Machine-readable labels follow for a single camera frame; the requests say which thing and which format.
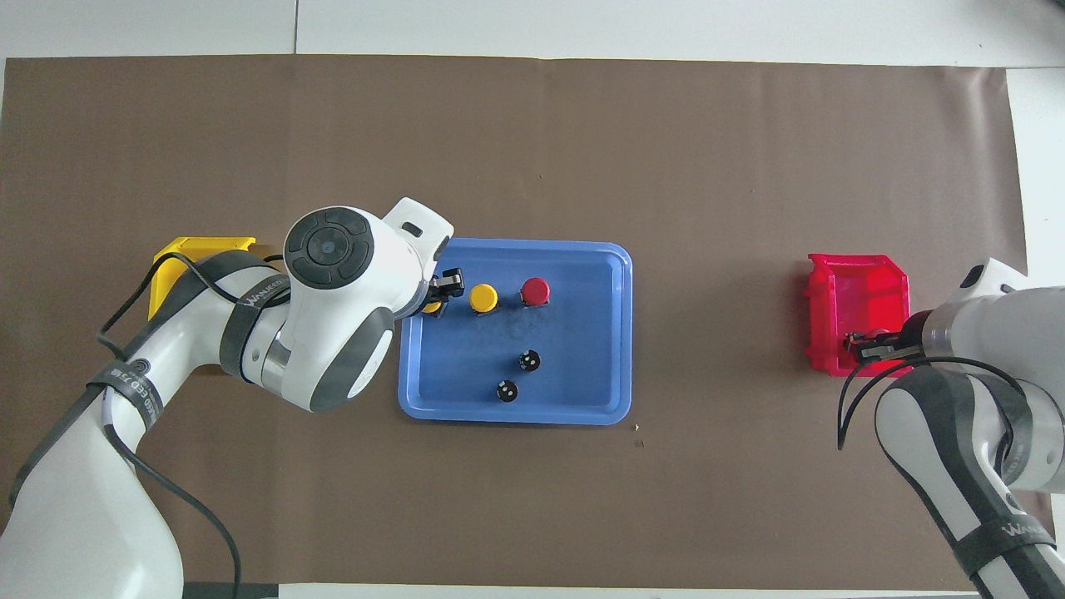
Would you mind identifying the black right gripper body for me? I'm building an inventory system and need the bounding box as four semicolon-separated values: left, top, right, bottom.
899;313;933;360

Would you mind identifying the red plastic bin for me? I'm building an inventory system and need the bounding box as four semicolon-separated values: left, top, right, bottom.
805;254;914;379

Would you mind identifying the blue plastic tray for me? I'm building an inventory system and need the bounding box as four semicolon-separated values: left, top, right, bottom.
398;238;633;426

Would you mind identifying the brown paper table mat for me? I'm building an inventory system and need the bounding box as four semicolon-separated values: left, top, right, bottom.
0;54;1059;593

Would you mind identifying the yellow plastic bin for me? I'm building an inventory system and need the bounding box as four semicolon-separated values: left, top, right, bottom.
148;236;260;322

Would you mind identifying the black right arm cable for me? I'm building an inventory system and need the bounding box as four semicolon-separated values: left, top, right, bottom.
836;356;1033;454

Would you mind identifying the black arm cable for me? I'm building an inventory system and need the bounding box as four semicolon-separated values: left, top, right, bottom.
8;252;288;599
836;356;1033;454

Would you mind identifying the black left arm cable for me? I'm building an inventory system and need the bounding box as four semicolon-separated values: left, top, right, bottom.
8;252;288;599

